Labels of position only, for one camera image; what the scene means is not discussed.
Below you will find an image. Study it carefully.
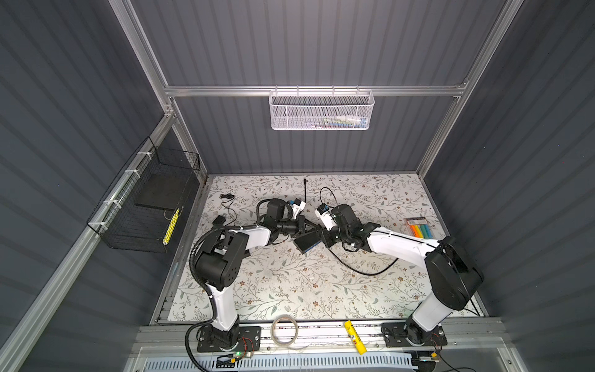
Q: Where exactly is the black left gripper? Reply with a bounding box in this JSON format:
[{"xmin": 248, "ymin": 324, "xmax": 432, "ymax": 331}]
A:
[{"xmin": 276, "ymin": 216, "xmax": 319, "ymax": 238}]

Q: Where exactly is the black ethernet cable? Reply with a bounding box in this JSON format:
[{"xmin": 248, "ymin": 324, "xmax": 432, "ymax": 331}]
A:
[{"xmin": 299, "ymin": 177, "xmax": 400, "ymax": 277}]

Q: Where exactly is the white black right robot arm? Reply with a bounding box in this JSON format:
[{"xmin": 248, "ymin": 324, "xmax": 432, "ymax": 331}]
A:
[{"xmin": 322, "ymin": 222, "xmax": 484, "ymax": 338}]

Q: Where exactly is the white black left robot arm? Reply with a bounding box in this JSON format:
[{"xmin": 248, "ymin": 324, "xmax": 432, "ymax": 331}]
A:
[{"xmin": 189, "ymin": 217, "xmax": 307, "ymax": 333}]

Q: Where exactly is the coloured marker pack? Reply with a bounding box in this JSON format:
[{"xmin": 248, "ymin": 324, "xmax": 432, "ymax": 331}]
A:
[{"xmin": 404, "ymin": 217, "xmax": 433, "ymax": 240}]

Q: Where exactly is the black power adapter with prongs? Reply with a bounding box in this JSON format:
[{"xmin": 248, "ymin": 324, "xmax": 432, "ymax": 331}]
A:
[{"xmin": 212, "ymin": 215, "xmax": 226, "ymax": 226}]

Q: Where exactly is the yellow glue stick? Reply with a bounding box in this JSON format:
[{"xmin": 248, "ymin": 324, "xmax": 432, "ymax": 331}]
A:
[{"xmin": 344, "ymin": 320, "xmax": 367, "ymax": 355}]

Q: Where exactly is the yellow marker in black basket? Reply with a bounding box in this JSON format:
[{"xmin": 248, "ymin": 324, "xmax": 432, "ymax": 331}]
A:
[{"xmin": 162, "ymin": 209, "xmax": 181, "ymax": 246}]

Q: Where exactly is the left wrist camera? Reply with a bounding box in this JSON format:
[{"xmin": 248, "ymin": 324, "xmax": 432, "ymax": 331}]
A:
[{"xmin": 264, "ymin": 198, "xmax": 306, "ymax": 221}]

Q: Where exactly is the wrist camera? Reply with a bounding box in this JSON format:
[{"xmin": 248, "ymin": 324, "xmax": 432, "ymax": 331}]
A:
[
  {"xmin": 264, "ymin": 198, "xmax": 306, "ymax": 221},
  {"xmin": 315, "ymin": 204, "xmax": 362, "ymax": 231}
]

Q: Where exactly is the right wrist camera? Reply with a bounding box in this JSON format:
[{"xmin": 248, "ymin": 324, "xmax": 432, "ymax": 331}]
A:
[{"xmin": 315, "ymin": 204, "xmax": 362, "ymax": 231}]

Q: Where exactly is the thin black adapter cable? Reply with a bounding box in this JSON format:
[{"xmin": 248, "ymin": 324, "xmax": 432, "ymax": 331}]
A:
[{"xmin": 219, "ymin": 192, "xmax": 239, "ymax": 222}]

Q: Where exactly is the clear tape ring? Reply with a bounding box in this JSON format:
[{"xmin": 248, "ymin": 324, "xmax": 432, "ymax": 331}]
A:
[{"xmin": 270, "ymin": 315, "xmax": 300, "ymax": 349}]

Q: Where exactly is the black corrugated cable conduit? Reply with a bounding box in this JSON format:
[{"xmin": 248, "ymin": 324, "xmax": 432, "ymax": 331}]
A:
[{"xmin": 184, "ymin": 198, "xmax": 280, "ymax": 372}]

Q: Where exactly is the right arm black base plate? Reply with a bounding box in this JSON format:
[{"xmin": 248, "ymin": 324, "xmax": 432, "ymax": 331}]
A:
[{"xmin": 381, "ymin": 321, "xmax": 448, "ymax": 347}]

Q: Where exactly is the white wire mesh basket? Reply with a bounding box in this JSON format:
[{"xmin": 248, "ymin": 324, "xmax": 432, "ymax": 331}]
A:
[{"xmin": 268, "ymin": 89, "xmax": 375, "ymax": 131}]

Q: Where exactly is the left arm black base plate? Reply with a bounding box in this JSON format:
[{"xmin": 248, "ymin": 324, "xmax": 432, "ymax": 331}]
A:
[{"xmin": 197, "ymin": 325, "xmax": 262, "ymax": 353}]

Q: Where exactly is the black wire mesh basket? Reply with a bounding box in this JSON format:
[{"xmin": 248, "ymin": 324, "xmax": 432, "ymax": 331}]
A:
[{"xmin": 88, "ymin": 139, "xmax": 201, "ymax": 254}]

